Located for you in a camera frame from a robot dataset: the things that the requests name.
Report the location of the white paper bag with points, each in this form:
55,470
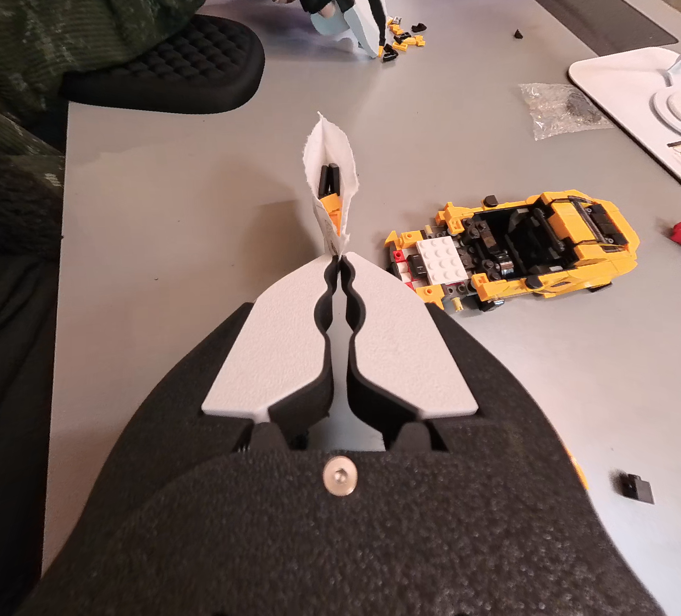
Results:
340,147

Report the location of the clear plastic bag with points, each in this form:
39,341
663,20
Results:
553,105

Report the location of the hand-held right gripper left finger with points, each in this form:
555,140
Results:
271,355

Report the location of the black mesh chair armrest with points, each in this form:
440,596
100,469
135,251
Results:
175,68

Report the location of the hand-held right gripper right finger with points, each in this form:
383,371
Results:
409,355

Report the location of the orange lego piece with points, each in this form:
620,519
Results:
332,209

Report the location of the person's left forearm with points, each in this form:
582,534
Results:
80,4

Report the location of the yellow lego car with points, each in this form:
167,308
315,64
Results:
585,248

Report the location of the dark blue lego brick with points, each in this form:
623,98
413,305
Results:
636,488

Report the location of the white book stand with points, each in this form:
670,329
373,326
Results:
622,94

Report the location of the pile of small lego pieces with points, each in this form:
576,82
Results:
404,38

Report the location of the red lego minifigure piece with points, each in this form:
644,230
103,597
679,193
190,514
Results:
676,233

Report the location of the yellow lego side panel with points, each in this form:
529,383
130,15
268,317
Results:
580,469

